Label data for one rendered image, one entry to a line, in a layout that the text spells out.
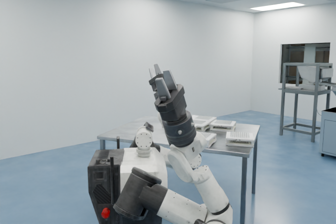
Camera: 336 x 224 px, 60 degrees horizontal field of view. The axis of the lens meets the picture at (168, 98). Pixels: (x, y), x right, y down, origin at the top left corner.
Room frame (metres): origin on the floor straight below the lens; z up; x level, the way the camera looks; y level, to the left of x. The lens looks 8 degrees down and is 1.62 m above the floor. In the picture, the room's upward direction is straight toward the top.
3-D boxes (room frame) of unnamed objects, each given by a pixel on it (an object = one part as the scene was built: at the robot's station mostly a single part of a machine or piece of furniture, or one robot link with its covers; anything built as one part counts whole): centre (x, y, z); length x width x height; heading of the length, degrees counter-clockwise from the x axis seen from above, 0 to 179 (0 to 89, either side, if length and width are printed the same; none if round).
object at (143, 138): (1.14, 0.10, 1.29); 0.10 x 0.07 x 0.09; 5
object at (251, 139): (2.62, -0.66, 0.89); 0.25 x 0.24 x 0.02; 167
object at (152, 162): (1.14, 0.16, 1.09); 0.34 x 0.30 x 0.36; 5
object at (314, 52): (7.71, -3.59, 1.43); 1.32 x 0.01 x 1.11; 40
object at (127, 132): (3.10, -0.18, 0.81); 1.50 x 1.10 x 0.04; 68
